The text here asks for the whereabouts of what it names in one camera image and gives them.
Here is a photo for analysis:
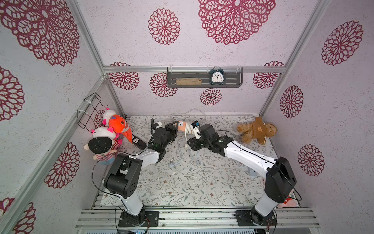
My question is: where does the grey wall shelf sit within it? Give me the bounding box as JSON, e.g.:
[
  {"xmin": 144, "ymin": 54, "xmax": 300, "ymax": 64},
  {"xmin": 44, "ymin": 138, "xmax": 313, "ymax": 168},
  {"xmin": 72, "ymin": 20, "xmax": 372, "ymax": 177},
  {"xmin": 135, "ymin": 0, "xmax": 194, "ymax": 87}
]
[{"xmin": 167, "ymin": 67, "xmax": 243, "ymax": 88}]

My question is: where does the black wire wall basket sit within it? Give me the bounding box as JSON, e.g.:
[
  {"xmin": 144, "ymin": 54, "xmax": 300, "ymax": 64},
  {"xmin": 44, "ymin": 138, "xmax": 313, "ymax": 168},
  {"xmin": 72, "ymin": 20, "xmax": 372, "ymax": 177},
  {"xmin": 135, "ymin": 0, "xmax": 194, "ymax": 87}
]
[{"xmin": 76, "ymin": 92, "xmax": 108, "ymax": 133}]

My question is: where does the black faced striped plush doll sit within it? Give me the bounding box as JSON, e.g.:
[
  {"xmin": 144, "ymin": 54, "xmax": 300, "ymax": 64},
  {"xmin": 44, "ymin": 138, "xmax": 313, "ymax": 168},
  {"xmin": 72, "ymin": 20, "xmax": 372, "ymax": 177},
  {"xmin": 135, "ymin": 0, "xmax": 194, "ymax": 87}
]
[{"xmin": 84, "ymin": 126, "xmax": 123, "ymax": 165}]

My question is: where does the floral table mat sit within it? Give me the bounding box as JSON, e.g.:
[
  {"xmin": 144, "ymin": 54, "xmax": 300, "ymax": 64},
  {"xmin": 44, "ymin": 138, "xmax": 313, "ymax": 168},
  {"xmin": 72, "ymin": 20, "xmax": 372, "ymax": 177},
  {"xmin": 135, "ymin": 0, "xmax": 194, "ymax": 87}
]
[{"xmin": 100, "ymin": 114, "xmax": 293, "ymax": 208}]

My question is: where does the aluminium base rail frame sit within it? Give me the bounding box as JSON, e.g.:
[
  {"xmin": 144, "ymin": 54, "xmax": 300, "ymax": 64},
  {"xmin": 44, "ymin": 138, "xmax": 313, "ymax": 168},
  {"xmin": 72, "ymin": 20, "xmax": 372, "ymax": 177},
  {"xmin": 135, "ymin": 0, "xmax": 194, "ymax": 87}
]
[{"xmin": 74, "ymin": 207, "xmax": 320, "ymax": 231}]

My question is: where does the orange fish plush toy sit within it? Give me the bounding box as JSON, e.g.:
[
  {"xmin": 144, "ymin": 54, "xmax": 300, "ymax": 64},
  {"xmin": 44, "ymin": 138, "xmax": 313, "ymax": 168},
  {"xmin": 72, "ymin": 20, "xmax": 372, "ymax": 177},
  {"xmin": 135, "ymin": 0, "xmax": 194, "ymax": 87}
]
[{"xmin": 102, "ymin": 108, "xmax": 133, "ymax": 143}]

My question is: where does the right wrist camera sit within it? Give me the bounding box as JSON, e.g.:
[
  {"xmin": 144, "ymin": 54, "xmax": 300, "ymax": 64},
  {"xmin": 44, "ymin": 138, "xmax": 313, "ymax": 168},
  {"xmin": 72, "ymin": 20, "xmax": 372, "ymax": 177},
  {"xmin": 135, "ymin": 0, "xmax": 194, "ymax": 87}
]
[{"xmin": 191, "ymin": 121, "xmax": 202, "ymax": 139}]

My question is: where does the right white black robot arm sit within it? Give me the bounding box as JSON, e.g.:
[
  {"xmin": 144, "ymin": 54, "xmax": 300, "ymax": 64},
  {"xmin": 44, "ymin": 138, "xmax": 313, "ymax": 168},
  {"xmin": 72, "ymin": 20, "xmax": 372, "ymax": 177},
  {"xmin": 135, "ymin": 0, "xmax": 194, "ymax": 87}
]
[{"xmin": 187, "ymin": 121, "xmax": 297, "ymax": 217}]

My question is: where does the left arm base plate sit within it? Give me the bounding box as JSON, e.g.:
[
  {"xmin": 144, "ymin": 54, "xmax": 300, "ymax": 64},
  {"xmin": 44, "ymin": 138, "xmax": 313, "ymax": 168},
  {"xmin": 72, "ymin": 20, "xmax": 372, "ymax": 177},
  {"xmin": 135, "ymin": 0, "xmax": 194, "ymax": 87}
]
[{"xmin": 118, "ymin": 210, "xmax": 159, "ymax": 228}]

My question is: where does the pink plush red dotted dress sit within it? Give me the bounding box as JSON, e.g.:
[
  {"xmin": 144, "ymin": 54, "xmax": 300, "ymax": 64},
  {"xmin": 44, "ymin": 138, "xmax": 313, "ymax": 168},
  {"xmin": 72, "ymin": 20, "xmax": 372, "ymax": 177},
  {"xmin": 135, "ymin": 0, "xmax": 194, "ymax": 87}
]
[{"xmin": 277, "ymin": 189, "xmax": 299, "ymax": 209}]

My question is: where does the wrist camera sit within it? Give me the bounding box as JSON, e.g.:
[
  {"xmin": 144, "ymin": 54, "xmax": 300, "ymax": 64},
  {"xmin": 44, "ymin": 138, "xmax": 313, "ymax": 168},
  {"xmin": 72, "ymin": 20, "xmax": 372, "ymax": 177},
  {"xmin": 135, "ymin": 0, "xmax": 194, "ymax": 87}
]
[
  {"xmin": 153, "ymin": 122, "xmax": 163, "ymax": 129},
  {"xmin": 191, "ymin": 121, "xmax": 202, "ymax": 139}
]

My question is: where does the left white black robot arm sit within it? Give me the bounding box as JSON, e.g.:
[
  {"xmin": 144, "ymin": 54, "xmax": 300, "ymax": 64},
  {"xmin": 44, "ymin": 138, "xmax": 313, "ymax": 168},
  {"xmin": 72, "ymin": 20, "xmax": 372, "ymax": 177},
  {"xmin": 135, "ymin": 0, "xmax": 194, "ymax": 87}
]
[{"xmin": 104, "ymin": 119, "xmax": 179, "ymax": 216}]

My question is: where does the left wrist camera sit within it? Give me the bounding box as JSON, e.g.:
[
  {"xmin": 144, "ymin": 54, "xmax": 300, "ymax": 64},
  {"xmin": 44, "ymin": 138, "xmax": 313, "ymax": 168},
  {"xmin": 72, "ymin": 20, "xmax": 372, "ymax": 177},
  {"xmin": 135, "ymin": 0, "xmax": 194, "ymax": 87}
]
[{"xmin": 153, "ymin": 122, "xmax": 163, "ymax": 129}]

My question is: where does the light blue power strip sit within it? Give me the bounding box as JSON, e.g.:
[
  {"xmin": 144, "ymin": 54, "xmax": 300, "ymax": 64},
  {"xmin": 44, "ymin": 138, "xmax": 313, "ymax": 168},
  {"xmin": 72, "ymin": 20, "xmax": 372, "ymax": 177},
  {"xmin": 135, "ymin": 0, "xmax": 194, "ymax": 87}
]
[{"xmin": 168, "ymin": 138, "xmax": 202, "ymax": 168}]

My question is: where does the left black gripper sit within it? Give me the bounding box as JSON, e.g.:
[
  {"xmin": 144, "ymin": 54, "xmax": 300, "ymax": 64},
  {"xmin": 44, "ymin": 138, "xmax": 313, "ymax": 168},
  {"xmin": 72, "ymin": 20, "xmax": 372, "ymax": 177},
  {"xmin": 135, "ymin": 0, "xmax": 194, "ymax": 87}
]
[{"xmin": 163, "ymin": 121, "xmax": 179, "ymax": 149}]

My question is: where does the brown teddy bear plush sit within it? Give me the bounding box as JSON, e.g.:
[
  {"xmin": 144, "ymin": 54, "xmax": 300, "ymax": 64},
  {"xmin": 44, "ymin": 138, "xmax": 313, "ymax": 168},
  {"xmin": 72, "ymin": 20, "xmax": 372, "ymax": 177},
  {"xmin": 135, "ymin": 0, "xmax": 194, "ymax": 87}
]
[{"xmin": 237, "ymin": 117, "xmax": 277, "ymax": 145}]

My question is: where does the teal alarm clock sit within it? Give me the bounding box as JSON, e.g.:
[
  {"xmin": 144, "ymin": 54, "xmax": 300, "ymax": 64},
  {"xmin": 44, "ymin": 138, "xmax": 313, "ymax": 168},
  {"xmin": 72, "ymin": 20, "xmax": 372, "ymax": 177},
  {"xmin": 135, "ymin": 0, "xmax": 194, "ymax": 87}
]
[{"xmin": 210, "ymin": 69, "xmax": 226, "ymax": 85}]

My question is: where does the pink power strip white cord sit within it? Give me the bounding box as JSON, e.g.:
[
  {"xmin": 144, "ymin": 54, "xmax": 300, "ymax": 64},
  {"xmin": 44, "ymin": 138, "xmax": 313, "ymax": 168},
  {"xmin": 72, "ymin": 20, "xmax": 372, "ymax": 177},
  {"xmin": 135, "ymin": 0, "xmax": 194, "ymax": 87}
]
[{"xmin": 177, "ymin": 119, "xmax": 199, "ymax": 136}]

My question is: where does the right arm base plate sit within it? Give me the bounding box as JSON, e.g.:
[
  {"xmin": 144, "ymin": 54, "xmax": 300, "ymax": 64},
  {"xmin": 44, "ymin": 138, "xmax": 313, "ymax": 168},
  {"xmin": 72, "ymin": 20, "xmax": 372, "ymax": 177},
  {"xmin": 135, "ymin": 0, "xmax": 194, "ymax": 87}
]
[{"xmin": 233, "ymin": 209, "xmax": 278, "ymax": 227}]

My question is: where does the tan pouch on shelf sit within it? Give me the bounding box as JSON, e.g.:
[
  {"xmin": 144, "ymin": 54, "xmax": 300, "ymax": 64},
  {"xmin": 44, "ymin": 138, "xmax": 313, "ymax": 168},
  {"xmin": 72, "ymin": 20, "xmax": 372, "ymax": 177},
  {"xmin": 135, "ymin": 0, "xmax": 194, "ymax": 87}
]
[{"xmin": 176, "ymin": 78, "xmax": 202, "ymax": 86}]

